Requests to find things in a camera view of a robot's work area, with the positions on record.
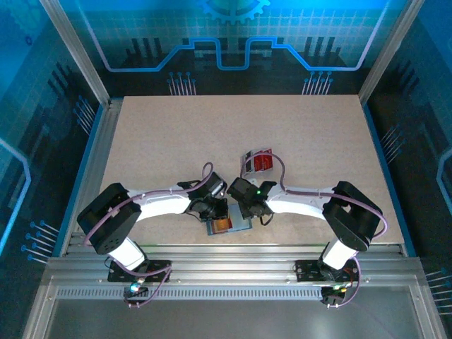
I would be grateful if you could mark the teal card holder wallet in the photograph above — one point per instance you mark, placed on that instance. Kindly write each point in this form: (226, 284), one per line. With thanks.
(243, 222)

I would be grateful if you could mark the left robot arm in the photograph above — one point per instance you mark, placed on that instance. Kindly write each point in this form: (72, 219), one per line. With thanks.
(159, 205)

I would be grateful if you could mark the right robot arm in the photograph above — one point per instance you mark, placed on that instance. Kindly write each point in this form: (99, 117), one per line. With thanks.
(300, 203)

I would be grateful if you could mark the black card stack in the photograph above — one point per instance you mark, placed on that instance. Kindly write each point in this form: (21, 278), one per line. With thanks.
(248, 159)

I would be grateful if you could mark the small LED connector board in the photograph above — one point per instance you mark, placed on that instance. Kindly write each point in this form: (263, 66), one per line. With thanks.
(136, 287)
(335, 291)

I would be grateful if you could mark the blue table edge strip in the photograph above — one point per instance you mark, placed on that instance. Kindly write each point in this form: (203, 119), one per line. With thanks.
(380, 148)
(88, 152)

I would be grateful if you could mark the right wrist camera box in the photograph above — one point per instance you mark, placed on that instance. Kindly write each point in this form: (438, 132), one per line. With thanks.
(253, 181)

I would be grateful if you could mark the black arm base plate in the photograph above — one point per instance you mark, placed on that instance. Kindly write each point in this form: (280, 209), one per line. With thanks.
(307, 272)
(159, 273)

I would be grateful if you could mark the grey metal lower frame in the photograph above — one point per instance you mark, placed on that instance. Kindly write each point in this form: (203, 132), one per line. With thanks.
(226, 318)

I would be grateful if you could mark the aluminium side rail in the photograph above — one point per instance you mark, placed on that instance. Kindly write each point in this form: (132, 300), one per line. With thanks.
(100, 148)

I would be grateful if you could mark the aluminium frame post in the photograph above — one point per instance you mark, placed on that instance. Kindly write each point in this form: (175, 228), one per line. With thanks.
(77, 53)
(388, 53)

